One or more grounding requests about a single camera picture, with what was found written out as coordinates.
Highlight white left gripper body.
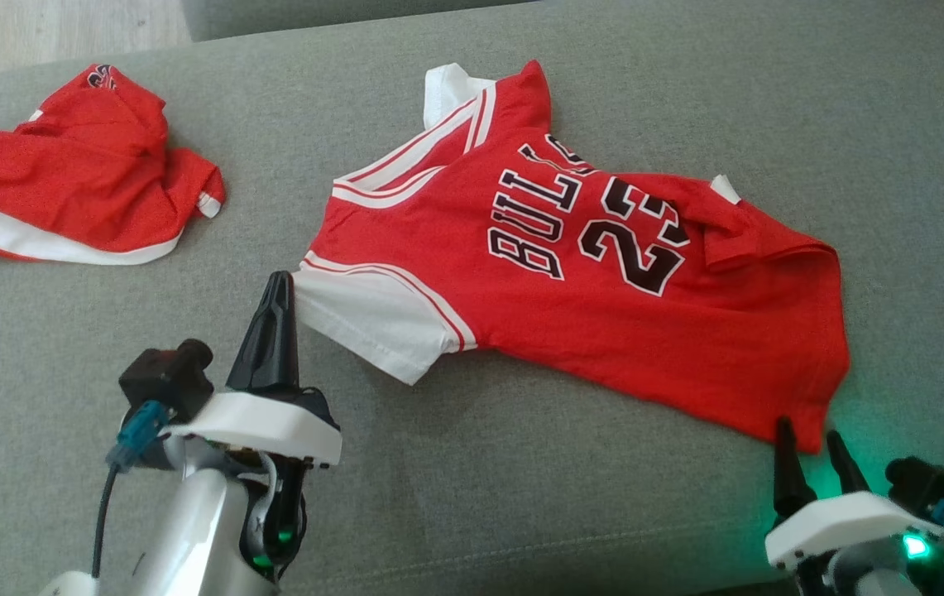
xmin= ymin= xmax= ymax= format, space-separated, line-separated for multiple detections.
xmin=165 ymin=387 xmax=343 ymax=469

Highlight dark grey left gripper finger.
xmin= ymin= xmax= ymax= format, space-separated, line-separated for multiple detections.
xmin=273 ymin=272 xmax=303 ymax=390
xmin=228 ymin=272 xmax=282 ymax=390

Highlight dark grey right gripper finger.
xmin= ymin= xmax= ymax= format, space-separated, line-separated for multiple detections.
xmin=774 ymin=418 xmax=816 ymax=518
xmin=826 ymin=430 xmax=870 ymax=496

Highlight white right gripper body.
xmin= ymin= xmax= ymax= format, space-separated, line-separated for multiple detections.
xmin=765 ymin=493 xmax=944 ymax=572

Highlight red white basketball jersey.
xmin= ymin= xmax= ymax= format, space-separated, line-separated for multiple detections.
xmin=294 ymin=60 xmax=851 ymax=454

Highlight red shorts with white stripes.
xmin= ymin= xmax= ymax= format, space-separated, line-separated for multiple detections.
xmin=0 ymin=64 xmax=226 ymax=266

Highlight light grey sofa seat cushion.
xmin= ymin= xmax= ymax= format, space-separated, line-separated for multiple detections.
xmin=182 ymin=0 xmax=539 ymax=42

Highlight blue left camera connector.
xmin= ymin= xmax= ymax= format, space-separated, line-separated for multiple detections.
xmin=106 ymin=401 xmax=170 ymax=473

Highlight black left camera cable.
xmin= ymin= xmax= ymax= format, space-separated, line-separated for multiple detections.
xmin=91 ymin=464 xmax=121 ymax=580

